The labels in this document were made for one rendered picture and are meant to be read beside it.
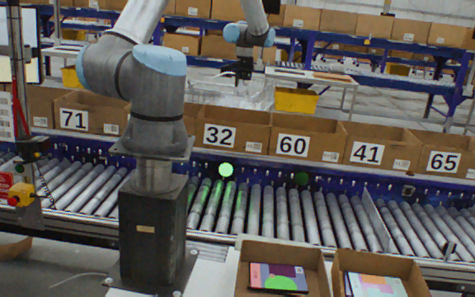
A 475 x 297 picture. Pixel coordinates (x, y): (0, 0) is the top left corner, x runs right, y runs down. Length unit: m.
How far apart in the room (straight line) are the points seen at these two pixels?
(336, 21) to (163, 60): 5.58
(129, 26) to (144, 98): 0.26
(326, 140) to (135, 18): 1.18
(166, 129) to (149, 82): 0.14
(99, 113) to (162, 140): 1.12
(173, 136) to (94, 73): 0.29
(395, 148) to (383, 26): 4.68
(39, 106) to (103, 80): 1.19
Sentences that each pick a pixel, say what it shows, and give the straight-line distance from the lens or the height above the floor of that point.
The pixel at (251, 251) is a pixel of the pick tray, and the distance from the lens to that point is 1.40.
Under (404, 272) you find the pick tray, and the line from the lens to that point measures 1.52.
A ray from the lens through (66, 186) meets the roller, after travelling 1.96.
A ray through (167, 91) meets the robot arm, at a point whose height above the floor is 1.38.
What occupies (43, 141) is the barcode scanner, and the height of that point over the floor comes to 1.08.
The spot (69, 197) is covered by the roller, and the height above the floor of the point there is 0.74.
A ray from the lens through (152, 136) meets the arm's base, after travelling 1.05.
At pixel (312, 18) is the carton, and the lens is 6.43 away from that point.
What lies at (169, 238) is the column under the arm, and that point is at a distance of 1.18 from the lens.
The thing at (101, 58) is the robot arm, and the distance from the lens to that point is 1.15.
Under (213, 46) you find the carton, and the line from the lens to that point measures 6.25.
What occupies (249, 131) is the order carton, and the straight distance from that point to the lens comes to 1.97.
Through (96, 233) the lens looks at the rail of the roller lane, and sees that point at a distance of 1.70.
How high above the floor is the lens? 1.61
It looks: 20 degrees down
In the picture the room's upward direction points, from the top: 6 degrees clockwise
